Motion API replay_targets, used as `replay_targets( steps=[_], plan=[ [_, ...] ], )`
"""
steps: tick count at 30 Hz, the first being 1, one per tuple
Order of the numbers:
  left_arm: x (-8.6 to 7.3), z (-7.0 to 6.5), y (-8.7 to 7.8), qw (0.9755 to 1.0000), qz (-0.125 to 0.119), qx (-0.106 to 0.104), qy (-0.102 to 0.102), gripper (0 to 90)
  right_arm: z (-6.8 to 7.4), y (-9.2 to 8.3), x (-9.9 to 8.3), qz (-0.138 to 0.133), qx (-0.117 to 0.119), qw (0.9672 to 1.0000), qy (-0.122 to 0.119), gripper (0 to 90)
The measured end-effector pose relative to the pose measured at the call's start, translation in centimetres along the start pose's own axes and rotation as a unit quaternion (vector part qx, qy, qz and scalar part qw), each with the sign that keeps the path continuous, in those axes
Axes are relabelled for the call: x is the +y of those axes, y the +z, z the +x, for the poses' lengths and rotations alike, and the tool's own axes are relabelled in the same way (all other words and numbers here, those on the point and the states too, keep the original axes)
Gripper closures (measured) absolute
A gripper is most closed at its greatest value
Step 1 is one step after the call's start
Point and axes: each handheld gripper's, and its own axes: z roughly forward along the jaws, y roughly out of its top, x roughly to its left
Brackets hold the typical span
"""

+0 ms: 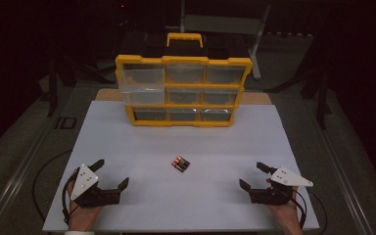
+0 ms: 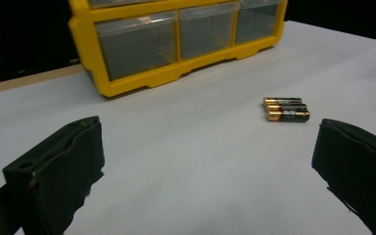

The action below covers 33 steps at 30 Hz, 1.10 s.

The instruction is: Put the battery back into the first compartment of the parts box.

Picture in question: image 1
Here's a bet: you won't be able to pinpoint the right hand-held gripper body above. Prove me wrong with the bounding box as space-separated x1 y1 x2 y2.
249 164 314 207

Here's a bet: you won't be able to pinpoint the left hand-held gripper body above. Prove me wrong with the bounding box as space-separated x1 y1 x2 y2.
70 164 121 209

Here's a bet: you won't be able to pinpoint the small black batteries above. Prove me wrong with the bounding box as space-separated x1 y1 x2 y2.
170 155 191 173

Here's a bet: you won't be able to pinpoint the clear plastic drawer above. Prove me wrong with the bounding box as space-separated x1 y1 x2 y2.
117 63 166 107

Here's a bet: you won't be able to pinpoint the yellow black organizer case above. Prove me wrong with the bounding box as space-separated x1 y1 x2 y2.
115 32 254 128

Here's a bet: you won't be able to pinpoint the person's left hand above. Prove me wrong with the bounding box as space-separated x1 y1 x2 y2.
66 181 104 233

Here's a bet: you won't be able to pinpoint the person's right hand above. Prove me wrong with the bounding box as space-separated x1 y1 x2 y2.
265 177 305 235

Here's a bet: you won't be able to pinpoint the black tripod stand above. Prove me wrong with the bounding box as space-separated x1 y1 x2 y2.
263 70 333 131
38 53 117 118

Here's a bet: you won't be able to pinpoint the grey metal stand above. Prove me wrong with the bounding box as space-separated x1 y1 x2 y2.
178 0 272 81

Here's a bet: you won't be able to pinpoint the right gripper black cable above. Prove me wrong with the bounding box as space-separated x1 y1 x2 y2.
292 187 328 235

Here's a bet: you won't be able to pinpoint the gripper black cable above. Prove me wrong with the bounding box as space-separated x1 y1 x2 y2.
292 187 328 235
31 149 80 226

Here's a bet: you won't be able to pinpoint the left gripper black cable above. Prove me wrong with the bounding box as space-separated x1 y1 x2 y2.
31 149 80 226

